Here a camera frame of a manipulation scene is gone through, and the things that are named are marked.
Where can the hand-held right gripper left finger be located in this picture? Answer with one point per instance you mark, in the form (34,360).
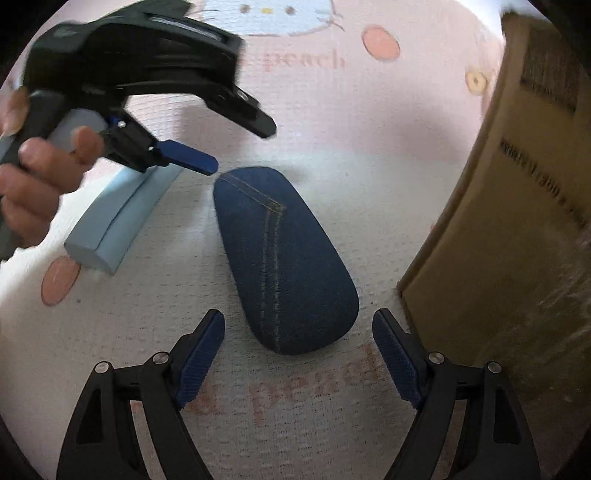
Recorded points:
(201,360)

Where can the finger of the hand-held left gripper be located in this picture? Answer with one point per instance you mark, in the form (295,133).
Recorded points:
(244,113)
(189,156)

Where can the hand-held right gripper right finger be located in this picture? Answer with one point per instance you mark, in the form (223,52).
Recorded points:
(395,355)

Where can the light blue box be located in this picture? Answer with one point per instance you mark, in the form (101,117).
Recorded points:
(115,221)

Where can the denim glasses case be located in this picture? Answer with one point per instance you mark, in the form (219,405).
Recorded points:
(286,258)

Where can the brown cardboard box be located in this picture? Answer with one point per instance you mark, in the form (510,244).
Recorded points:
(508,207)

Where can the person's left hand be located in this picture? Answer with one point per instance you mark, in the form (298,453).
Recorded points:
(37,180)

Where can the pink cartoon printed mat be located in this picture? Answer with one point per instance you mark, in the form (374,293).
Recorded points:
(323,115)

